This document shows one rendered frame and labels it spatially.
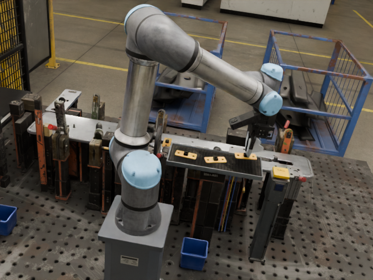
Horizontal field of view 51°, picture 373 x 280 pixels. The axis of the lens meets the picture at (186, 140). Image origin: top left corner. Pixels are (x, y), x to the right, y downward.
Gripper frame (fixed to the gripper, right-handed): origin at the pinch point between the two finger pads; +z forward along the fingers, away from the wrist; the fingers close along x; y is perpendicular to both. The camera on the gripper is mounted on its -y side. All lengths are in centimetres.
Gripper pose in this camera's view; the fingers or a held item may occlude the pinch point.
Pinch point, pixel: (246, 152)
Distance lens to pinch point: 152.8
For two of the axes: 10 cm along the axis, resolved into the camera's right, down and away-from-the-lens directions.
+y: 9.9, 0.9, 0.9
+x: -0.3, -5.1, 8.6
